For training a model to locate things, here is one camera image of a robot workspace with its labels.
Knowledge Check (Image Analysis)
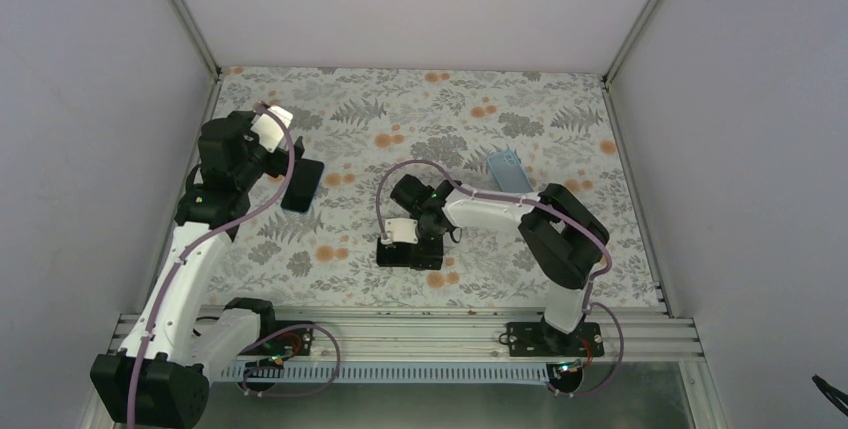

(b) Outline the blue phone with black screen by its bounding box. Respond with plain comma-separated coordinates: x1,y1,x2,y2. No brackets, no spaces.
280,159,325,213

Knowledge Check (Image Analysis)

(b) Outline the light blue phone case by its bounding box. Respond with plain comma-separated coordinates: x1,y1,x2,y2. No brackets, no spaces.
486,149,533,193

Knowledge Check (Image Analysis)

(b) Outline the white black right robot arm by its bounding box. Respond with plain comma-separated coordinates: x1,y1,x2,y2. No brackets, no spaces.
376,175,610,356

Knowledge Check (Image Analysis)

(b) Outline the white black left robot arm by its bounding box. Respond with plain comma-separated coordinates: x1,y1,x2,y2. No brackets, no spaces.
90,103,303,428

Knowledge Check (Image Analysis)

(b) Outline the floral patterned table mat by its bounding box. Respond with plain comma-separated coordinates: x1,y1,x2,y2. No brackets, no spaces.
204,66,660,309

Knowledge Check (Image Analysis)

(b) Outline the black object at corner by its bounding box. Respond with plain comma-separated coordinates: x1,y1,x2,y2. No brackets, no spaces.
811,374,848,416

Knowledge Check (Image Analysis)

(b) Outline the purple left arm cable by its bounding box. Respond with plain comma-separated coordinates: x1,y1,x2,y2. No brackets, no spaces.
124,104,342,429

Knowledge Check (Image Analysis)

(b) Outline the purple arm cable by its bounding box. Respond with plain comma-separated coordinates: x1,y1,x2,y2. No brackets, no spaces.
374,159,627,399
124,104,342,429

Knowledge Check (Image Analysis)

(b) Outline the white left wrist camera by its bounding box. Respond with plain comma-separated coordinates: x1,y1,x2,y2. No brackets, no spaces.
251,105,294,153

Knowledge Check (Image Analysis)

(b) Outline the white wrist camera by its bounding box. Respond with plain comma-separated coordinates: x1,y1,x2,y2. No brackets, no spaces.
251,105,294,153
380,218,419,245

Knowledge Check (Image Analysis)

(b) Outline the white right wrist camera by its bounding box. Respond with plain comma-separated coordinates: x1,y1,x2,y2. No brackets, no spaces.
380,218,419,245

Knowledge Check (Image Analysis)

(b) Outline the aluminium mounting rail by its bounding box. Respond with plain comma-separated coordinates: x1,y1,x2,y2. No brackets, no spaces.
109,309,705,364

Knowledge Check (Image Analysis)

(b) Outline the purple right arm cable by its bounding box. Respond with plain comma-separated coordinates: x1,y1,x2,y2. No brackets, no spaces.
374,159,627,399

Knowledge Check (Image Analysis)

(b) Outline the slotted grey cable duct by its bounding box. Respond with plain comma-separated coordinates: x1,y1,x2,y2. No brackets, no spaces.
247,362,553,385

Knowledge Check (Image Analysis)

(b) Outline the aluminium frame post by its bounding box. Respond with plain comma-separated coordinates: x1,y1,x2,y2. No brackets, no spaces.
603,0,662,89
168,0,221,80

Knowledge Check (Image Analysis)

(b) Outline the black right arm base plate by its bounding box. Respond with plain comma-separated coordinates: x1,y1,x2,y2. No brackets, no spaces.
498,322,605,358

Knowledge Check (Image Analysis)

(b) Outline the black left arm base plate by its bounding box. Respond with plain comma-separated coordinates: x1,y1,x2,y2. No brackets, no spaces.
239,320,314,358

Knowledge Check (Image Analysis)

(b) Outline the right aluminium frame post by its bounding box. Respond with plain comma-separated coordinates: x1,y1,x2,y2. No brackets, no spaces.
603,0,662,89

